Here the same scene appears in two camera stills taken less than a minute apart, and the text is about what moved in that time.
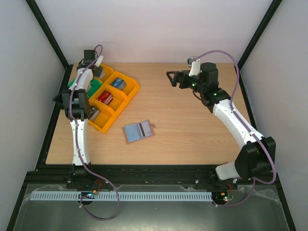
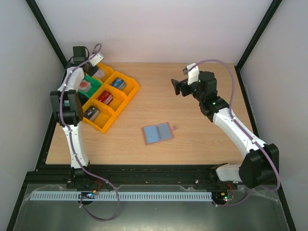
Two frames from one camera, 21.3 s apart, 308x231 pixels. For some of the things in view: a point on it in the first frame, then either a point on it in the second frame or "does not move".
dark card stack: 94,112 does not move
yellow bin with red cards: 109,96 does not move
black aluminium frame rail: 144,174 does not move
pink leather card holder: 138,131 → 154,133
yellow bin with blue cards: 122,82 does not move
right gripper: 182,79 → 184,87
